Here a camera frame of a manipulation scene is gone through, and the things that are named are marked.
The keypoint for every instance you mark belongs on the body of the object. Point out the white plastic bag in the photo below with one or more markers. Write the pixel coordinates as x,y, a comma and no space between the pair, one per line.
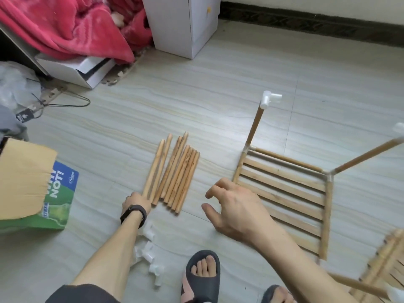
16,85

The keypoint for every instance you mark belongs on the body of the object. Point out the pile of wooden dowels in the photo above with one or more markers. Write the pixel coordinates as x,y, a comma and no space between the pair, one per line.
173,170

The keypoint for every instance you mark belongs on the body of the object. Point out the white box cabinet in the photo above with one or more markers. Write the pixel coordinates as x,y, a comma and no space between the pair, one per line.
183,22

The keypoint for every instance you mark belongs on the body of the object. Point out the slatted wooden shelf panel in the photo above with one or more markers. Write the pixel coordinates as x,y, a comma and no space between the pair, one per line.
385,262
290,186

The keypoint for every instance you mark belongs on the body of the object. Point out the person's left hand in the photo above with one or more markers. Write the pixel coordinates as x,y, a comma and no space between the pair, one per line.
136,203

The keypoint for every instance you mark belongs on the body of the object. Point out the person's left forearm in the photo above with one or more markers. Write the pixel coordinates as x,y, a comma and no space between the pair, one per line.
110,255

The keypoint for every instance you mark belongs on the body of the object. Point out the flat white box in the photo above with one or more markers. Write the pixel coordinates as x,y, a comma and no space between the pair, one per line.
76,69

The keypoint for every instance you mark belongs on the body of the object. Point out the person's right forearm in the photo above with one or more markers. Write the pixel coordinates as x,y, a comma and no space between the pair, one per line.
303,271

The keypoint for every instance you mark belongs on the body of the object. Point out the red fleece blanket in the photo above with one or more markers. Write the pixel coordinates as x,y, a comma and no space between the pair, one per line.
69,22

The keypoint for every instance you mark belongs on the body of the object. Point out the black smartwatch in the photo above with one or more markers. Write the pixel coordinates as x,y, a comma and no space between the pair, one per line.
134,214

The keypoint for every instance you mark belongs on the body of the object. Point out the person's right hand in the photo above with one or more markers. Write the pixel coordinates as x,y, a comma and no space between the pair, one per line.
237,214

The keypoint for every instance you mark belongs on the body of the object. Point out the single white connector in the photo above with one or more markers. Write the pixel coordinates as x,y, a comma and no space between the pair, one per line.
270,97
394,293
328,174
399,128
247,149

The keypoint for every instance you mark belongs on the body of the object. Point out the person's black sandal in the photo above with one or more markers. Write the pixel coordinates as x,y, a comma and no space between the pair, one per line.
270,294
202,287

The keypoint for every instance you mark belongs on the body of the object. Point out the green cardboard box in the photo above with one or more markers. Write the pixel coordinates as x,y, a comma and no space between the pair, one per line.
57,198

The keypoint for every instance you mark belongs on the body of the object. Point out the single wooden stick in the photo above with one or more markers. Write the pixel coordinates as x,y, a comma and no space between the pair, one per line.
287,159
360,286
254,126
366,154

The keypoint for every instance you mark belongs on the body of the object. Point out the pile of white connectors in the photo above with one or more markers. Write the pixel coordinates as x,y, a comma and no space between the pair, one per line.
148,249

